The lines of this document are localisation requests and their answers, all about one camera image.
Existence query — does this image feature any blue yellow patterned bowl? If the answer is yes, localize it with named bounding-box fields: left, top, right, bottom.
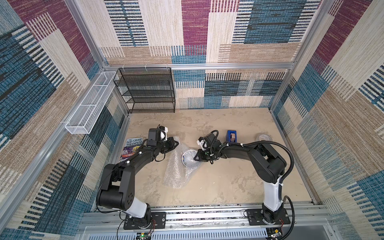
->
left=181, top=150, right=200, bottom=168

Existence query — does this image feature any clear bubble wrap sheet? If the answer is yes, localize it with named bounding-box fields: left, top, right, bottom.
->
left=163, top=137, right=202, bottom=189

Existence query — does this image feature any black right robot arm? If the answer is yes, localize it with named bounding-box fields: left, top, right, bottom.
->
left=194, top=141, right=294, bottom=225

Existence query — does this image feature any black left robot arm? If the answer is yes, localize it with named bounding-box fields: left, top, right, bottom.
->
left=96, top=137, right=179, bottom=219

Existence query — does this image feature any blue tape dispenser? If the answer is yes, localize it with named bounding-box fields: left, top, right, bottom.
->
left=226, top=130, right=237, bottom=143

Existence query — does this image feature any Treehouse paperback book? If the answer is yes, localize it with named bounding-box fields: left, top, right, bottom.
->
left=120, top=138, right=144, bottom=162

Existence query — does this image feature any clear packing tape roll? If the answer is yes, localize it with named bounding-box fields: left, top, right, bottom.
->
left=256, top=133, right=273, bottom=141

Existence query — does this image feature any black mesh shelf rack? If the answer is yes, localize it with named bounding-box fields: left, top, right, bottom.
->
left=114, top=67, right=176, bottom=114

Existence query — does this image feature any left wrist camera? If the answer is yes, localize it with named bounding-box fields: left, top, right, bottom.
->
left=147, top=126, right=168, bottom=147

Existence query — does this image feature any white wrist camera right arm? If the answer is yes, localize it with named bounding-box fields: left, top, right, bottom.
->
left=197, top=130, right=219, bottom=150

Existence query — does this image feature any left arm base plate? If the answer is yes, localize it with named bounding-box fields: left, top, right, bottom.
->
left=123, top=212, right=167, bottom=230

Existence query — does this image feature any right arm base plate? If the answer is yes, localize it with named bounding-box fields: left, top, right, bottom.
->
left=243, top=209, right=291, bottom=226

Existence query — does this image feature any white wire mesh basket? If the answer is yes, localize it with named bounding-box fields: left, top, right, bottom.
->
left=65, top=72, right=117, bottom=135

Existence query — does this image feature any aluminium front rail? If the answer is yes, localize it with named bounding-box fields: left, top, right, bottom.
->
left=75, top=202, right=340, bottom=240

